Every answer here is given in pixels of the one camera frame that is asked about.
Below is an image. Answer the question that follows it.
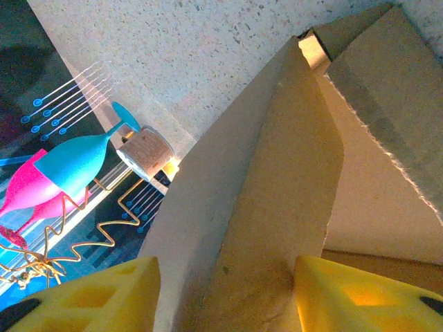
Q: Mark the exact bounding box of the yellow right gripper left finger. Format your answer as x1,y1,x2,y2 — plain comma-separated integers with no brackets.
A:
0,256,162,332

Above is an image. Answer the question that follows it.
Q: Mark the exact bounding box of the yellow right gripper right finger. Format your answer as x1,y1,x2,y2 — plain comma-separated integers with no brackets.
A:
293,255,443,332

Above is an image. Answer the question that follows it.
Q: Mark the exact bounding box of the brown cardboard box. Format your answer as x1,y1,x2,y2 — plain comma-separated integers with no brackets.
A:
138,3,443,332

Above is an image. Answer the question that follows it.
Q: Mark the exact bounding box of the pink plastic goblet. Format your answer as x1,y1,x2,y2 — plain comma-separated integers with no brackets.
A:
0,148,69,219
0,189,93,250

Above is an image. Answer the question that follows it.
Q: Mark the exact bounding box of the blue plastic goblet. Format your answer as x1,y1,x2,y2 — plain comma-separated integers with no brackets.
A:
33,101,142,191

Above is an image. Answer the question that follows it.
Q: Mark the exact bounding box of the cork wrapped white cylinder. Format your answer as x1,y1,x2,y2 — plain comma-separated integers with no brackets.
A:
116,124,176,183

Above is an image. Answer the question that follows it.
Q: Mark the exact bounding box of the blue printed backdrop banner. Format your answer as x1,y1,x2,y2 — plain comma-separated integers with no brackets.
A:
0,0,181,302

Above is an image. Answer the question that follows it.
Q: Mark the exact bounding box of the gold wire goblet rack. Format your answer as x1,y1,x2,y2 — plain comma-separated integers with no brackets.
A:
0,127,181,290

